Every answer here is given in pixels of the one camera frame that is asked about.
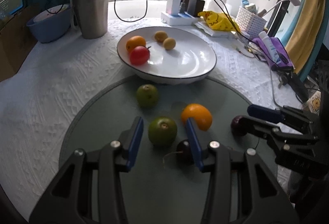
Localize white desk lamp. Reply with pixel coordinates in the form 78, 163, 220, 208
258, 0, 301, 17

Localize white charger adapter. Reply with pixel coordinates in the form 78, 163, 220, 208
166, 0, 181, 16

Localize small yellow fruit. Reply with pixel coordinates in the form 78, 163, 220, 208
163, 37, 176, 51
154, 31, 168, 43

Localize white woven basket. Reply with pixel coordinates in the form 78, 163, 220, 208
235, 7, 266, 39

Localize red tomato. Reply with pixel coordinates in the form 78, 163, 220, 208
129, 46, 150, 66

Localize large orange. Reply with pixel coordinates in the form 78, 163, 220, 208
126, 36, 146, 53

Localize purple pouch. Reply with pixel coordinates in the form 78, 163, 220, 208
253, 37, 294, 72

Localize yellow plastic bag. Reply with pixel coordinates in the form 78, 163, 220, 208
197, 11, 240, 31

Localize round grey glass board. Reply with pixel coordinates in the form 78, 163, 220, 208
59, 76, 278, 223

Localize white lotion tube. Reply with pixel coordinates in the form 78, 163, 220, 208
259, 31, 281, 64

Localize blue plastic bowl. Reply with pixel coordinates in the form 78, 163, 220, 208
26, 4, 71, 43

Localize black charger adapter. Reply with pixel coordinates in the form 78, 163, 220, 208
186, 0, 205, 17

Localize white power strip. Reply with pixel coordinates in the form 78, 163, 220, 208
161, 12, 200, 26

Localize orange mandarin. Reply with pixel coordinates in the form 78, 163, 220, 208
181, 103, 212, 131

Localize keys on table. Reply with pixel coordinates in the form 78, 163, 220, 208
277, 71, 292, 89

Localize yellow curtain right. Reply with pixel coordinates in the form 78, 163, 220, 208
285, 0, 326, 73

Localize cardboard box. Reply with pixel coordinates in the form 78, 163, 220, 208
0, 6, 39, 81

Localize green fruit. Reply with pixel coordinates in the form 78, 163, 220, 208
148, 116, 178, 148
136, 84, 159, 109

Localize stainless steel tumbler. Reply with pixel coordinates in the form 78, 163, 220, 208
70, 0, 109, 40

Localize white ceramic plate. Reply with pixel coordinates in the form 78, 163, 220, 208
117, 26, 217, 85

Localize dark plum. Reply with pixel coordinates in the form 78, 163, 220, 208
176, 139, 195, 168
230, 115, 248, 138

